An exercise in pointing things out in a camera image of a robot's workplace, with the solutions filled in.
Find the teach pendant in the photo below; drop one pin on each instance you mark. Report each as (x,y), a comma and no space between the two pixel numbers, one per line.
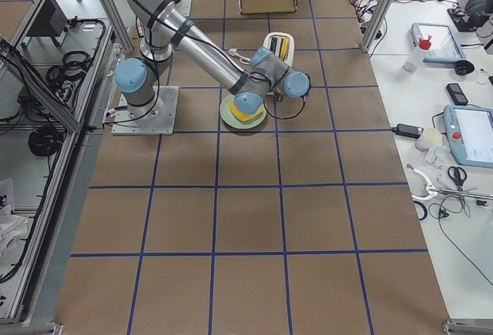
(445,47)
(469,132)

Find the white toaster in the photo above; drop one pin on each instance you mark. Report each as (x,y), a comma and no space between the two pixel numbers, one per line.
(273,41)

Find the black scissors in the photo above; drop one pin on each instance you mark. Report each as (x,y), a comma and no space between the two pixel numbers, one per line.
(458,176)

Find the black power adapter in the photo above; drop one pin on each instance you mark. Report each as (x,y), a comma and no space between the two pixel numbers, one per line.
(408,131)

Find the clear squeeze bottle red cap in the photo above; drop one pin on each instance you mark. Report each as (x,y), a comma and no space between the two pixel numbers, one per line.
(416,58)

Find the bread piece on plate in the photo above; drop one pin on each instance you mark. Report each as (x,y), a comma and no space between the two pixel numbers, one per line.
(243,117)

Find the bread slice in toaster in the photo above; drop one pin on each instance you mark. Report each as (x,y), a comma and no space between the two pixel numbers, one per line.
(284,47)

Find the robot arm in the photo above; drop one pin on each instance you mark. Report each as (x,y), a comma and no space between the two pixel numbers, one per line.
(166,28)

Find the aluminium frame post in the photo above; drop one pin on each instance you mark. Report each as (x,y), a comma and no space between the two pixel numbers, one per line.
(374,24)

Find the left teach pendant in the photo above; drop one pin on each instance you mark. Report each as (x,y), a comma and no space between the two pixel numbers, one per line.
(445,47)

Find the light green plate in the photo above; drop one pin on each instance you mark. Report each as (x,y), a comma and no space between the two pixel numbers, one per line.
(230,119)

